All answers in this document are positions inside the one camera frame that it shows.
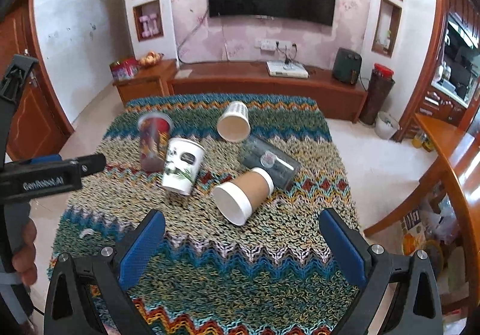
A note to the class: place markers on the colourful knitted table cloth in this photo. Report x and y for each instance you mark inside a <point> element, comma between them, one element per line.
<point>274,275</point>

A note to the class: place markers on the fruit basket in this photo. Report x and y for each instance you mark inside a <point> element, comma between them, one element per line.
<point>150,59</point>

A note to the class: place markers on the white panda paper cup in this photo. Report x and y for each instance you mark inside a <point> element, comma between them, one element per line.
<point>183,161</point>

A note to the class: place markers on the person's left hand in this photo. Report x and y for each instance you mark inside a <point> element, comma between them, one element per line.
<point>24,260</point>

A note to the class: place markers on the long wooden TV cabinet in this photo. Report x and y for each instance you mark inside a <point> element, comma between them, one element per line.
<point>335,99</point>

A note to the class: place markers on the white wall power strip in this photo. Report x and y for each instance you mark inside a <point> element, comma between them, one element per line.
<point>271,45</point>

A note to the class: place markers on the dark red printed plastic cup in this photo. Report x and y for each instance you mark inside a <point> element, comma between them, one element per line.
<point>154,129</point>

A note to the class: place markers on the yellow oil bottle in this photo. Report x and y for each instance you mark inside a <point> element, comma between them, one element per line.
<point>419,139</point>

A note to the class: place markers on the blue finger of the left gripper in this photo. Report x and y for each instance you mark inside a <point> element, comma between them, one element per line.
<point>45,159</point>

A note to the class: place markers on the white dotted paper cup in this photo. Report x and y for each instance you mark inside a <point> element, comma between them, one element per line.
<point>233,125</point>

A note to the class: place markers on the dark green air fryer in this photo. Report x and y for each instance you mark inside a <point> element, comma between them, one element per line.
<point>347,66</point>

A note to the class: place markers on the white paper on cabinet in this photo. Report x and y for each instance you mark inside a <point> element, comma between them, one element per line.
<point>182,74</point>

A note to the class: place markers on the white set-top box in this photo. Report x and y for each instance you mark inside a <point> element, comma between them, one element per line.
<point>290,70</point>

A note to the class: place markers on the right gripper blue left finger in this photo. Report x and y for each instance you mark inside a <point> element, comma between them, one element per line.
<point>136,248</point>

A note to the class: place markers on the red printed tin box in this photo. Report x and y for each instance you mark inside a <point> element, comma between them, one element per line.
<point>124,69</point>

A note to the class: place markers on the dark transparent plastic cup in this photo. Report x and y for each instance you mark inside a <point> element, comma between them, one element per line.
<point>257,153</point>

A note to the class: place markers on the red lidded container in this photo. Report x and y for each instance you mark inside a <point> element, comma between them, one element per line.
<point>383,71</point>

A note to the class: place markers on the small white plastic piece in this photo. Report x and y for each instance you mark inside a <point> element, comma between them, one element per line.
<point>86,232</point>

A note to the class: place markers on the white waste bin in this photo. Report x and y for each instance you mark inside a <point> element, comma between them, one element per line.
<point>386,126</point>

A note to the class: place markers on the pink dumbbell pair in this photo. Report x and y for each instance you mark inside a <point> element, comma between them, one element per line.
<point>149,25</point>

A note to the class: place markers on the wooden drawer side cabinet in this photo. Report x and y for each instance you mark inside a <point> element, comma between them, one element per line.
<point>148,82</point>

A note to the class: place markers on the orange printed plastic bag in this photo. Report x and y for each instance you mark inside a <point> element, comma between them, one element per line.
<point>413,232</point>

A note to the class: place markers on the brown sleeved paper cup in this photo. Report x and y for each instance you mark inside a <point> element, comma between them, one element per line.
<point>239,198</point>

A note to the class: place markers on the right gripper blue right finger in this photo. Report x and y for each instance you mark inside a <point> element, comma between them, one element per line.
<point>347,246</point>

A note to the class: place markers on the dark woven tall stand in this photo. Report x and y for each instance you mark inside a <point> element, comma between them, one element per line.
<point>378,91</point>

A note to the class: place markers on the wooden dining table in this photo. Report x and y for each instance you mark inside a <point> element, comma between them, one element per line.
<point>457,168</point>

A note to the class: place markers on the brown wooden door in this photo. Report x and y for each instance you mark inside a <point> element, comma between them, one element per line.
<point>40,126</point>

